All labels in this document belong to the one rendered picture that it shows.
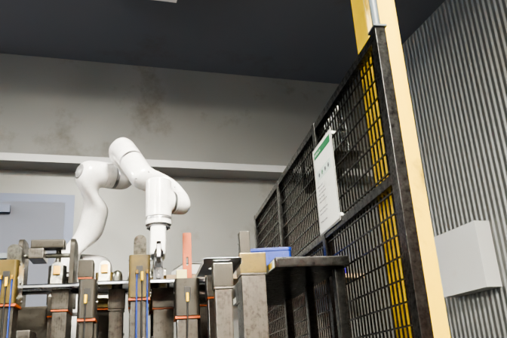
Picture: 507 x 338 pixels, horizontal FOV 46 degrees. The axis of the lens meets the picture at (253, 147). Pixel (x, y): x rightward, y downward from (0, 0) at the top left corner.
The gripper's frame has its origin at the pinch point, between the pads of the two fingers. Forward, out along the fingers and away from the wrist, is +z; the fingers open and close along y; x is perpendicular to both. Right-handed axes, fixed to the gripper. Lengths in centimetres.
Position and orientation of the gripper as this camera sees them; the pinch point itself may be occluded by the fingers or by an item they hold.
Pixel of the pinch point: (158, 275)
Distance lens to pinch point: 194.0
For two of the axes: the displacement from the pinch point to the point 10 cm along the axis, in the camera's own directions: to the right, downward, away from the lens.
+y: 1.7, -3.7, -9.2
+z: 0.6, 9.3, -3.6
